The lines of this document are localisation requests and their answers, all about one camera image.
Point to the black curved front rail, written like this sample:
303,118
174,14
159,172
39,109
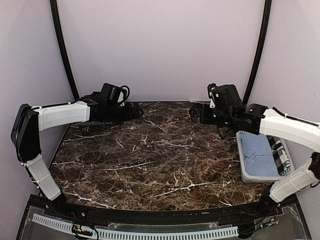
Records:
241,214

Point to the black frame post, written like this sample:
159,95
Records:
259,50
62,48

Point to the white plastic laundry basket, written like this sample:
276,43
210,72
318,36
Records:
259,179

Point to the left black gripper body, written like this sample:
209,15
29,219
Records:
127,115

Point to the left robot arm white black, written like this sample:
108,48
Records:
109,106

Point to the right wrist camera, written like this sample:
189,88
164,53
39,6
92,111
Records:
210,89

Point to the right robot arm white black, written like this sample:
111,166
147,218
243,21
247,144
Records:
226,109

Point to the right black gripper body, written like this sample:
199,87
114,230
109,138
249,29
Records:
208,118

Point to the right black frame post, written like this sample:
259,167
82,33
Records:
259,50

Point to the red black plaid shirt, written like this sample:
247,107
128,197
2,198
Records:
92,96

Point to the black white checked shirt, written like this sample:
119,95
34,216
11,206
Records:
280,155

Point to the light blue folded shirt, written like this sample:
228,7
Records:
257,156

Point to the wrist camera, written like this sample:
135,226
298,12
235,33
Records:
125,93
210,89

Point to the white slotted cable duct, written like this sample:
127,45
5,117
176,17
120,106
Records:
121,231

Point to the left black frame post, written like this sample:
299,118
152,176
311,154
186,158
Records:
62,48

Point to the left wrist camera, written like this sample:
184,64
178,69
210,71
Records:
125,93

